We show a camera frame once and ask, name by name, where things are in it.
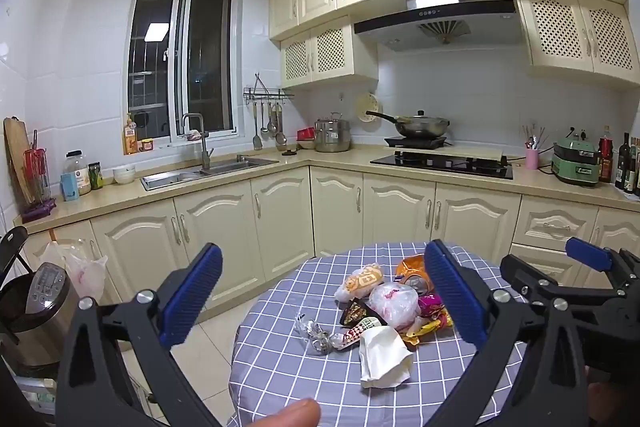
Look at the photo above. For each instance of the hanging plastic bags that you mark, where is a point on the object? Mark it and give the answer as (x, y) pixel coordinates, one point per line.
(85, 274)

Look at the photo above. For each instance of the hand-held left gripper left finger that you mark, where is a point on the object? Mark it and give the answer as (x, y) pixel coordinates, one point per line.
(192, 292)

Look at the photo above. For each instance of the black gas hob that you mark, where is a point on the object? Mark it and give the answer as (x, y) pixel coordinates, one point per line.
(450, 167)

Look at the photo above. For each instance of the wooden cutting board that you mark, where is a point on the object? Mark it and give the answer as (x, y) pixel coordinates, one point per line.
(17, 157)

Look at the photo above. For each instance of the hanging slotted spatula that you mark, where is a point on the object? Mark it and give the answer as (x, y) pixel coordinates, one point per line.
(257, 139)

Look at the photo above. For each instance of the blue checked tablecloth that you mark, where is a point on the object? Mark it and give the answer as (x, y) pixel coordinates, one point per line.
(300, 357)

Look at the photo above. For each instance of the small lattice door cabinet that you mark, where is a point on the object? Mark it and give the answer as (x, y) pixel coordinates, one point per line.
(325, 52)

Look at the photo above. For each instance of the steel steamer pot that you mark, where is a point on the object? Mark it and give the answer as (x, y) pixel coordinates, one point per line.
(332, 137)

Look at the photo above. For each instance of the yellow wrapper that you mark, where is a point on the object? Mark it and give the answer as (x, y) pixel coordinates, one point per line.
(430, 328)

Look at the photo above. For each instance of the crushed drink can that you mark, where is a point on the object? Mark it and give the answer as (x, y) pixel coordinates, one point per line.
(417, 285)

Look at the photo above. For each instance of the cream base cabinets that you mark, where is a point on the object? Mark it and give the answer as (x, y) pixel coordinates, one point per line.
(290, 217)

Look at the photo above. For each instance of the black folding chair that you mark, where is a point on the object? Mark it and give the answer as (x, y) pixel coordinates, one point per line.
(12, 242)

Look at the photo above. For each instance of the silver foil wrapper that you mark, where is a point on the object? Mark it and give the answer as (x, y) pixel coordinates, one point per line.
(315, 334)

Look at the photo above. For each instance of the red and white wrapper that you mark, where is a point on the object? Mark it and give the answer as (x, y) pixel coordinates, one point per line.
(350, 334)

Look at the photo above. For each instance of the stack of white bowls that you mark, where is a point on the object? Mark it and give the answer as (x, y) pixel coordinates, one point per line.
(124, 175)

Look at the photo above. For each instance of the dark wine bottle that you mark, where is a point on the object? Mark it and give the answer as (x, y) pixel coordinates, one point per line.
(623, 167)

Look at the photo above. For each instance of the large glass jar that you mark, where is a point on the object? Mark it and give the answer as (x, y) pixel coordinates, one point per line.
(79, 169)

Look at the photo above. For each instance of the red bowl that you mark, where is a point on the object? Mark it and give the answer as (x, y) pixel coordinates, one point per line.
(305, 134)

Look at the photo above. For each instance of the silver rice cooker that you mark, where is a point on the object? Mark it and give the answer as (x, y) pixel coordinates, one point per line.
(40, 307)

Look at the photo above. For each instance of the white paper napkin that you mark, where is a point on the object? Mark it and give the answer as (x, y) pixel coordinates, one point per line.
(382, 357)

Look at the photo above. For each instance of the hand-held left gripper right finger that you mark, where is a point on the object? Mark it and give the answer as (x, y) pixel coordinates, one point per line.
(455, 297)

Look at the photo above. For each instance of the sliding window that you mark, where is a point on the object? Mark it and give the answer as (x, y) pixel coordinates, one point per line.
(205, 57)

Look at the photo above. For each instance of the wall utensil rack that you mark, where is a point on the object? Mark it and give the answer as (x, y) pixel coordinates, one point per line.
(270, 94)

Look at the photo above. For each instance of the steel sink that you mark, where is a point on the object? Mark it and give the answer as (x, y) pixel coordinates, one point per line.
(175, 179)

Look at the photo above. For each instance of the green electric cooker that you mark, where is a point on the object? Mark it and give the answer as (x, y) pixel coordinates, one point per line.
(575, 162)

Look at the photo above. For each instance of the small green jar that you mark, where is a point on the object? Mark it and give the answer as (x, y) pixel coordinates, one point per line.
(96, 177)

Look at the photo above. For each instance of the black snack wrapper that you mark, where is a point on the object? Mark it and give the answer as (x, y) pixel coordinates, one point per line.
(356, 311)

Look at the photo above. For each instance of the wide lattice door cabinet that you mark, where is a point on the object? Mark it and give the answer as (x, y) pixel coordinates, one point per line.
(560, 32)

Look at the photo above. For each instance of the range hood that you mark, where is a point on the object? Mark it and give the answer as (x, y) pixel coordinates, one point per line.
(400, 32)

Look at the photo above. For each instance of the pink wrapper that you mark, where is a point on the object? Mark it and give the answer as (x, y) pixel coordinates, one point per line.
(430, 304)

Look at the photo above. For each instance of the orange snack packet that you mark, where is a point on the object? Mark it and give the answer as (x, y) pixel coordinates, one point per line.
(412, 264)

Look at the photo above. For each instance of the red label sauce bottle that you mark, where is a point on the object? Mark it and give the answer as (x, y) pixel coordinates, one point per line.
(606, 157)

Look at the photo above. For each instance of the pink utensil holder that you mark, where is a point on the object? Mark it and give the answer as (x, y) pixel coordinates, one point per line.
(532, 159)

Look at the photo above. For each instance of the small red jar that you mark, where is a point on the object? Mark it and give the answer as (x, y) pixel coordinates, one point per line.
(146, 145)

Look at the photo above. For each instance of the orange dish soap bottle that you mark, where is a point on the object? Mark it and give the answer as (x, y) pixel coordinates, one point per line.
(131, 139)

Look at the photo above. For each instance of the bundle of chopsticks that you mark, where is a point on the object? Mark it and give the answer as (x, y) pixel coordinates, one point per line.
(534, 139)

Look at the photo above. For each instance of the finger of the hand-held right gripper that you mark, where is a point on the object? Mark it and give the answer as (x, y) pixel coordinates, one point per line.
(590, 254)
(530, 279)

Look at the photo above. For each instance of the small blue box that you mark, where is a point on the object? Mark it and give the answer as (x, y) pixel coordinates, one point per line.
(70, 188)

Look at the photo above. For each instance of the green bottle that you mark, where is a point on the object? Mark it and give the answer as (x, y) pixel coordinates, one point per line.
(635, 169)

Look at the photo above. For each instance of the clear yellow bread packet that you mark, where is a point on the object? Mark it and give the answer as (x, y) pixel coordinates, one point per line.
(360, 282)

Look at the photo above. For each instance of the steel wok with lid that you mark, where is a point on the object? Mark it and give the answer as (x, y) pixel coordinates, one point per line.
(420, 126)

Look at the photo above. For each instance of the steel faucet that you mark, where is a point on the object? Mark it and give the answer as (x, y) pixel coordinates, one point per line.
(204, 152)

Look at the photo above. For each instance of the person's left hand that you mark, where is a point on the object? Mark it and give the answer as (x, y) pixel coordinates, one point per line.
(295, 414)

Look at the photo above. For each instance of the clear bag pink contents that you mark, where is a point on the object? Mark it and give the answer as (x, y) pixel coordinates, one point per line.
(395, 304)

